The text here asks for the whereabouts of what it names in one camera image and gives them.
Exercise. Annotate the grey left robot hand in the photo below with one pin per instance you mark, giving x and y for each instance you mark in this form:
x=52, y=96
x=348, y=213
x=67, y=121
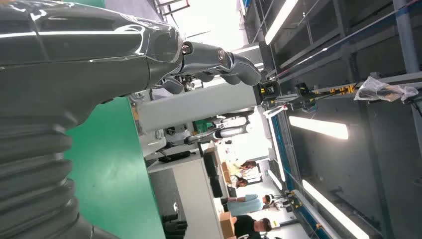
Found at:
x=82, y=59

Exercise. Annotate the white pillar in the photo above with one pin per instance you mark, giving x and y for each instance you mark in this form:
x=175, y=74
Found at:
x=197, y=105

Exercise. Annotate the black flat device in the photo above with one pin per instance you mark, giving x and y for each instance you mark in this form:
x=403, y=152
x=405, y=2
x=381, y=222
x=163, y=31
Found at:
x=174, y=156

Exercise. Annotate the white humanoid robot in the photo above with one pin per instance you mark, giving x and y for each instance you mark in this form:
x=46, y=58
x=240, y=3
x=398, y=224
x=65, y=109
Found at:
x=224, y=130

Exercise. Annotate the white cabinet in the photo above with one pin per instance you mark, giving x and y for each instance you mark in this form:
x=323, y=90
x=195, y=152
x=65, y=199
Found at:
x=194, y=198

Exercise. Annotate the brown cardboard box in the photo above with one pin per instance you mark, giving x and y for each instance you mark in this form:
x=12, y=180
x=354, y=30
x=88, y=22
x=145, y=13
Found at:
x=226, y=173
x=226, y=226

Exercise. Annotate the person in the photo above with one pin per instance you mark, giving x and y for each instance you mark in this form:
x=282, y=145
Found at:
x=247, y=226
x=242, y=166
x=241, y=182
x=245, y=204

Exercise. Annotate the ceiling light panel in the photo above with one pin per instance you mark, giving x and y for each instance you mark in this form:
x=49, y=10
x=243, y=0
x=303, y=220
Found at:
x=280, y=19
x=333, y=211
x=318, y=127
x=275, y=179

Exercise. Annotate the clear plastic bag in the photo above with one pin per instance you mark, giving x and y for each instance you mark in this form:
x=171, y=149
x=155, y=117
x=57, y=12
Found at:
x=382, y=90

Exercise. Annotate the black gantry camera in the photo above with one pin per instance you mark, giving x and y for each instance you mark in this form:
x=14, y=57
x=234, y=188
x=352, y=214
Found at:
x=270, y=89

